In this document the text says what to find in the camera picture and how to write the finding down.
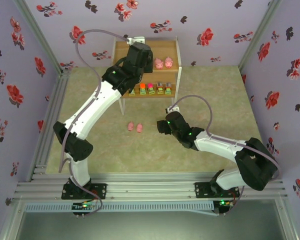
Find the aluminium corner post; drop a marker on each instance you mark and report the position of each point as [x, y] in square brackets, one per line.
[38, 35]
[258, 35]

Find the aluminium side rail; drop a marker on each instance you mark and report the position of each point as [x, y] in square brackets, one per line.
[52, 105]

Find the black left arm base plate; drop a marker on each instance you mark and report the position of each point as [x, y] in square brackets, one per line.
[100, 191]

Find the green toy truck pink dome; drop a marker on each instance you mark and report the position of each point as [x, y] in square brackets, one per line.
[150, 90]

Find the pink plastic pig toy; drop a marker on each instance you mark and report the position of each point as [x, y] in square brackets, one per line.
[130, 126]
[139, 128]
[159, 63]
[168, 62]

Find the green toy truck orange dome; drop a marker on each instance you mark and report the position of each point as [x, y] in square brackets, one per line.
[142, 90]
[132, 93]

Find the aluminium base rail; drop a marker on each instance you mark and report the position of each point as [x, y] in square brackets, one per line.
[150, 187]

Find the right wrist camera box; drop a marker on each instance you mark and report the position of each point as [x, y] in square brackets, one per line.
[172, 109]

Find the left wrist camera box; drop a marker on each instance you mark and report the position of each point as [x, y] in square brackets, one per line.
[137, 40]

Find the wooden shelf white frame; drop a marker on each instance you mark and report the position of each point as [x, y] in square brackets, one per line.
[162, 50]

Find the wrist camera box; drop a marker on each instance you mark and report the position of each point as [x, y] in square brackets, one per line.
[172, 109]
[137, 40]

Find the aluminium frame bar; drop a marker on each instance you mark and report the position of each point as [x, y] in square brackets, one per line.
[287, 220]
[11, 220]

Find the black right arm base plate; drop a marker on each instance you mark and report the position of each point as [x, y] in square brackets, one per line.
[202, 190]

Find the green toy truck brown box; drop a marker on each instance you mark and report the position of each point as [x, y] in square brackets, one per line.
[160, 89]
[167, 89]

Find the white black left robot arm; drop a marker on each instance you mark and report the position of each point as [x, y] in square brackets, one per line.
[95, 105]

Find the grey metal sheet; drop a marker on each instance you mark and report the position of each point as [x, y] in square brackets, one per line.
[150, 227]

